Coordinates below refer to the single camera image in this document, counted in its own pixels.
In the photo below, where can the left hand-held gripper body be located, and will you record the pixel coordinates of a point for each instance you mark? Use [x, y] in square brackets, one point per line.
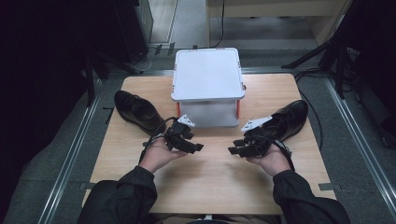
[176, 133]

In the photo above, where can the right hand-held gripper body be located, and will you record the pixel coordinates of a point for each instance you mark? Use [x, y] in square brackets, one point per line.
[259, 140]

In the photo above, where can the person's right hand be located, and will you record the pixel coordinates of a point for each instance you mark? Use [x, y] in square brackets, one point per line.
[275, 161]

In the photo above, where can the person's left hand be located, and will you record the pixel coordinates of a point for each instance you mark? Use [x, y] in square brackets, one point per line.
[157, 155]

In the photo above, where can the black leather shoe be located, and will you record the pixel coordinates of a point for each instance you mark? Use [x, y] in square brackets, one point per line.
[288, 119]
[137, 110]

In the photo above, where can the white lidded storage box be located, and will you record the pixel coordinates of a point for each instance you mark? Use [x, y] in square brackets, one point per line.
[207, 74]

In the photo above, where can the black metal stand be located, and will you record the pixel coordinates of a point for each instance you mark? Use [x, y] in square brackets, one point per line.
[99, 65]

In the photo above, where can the black tripod stand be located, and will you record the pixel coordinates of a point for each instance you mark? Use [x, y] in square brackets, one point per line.
[323, 49]

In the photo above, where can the light wooden cabinet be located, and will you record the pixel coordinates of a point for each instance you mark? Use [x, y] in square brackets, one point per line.
[274, 15]

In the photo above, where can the metal floor rail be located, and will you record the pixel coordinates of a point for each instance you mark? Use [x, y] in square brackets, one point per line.
[70, 161]
[358, 137]

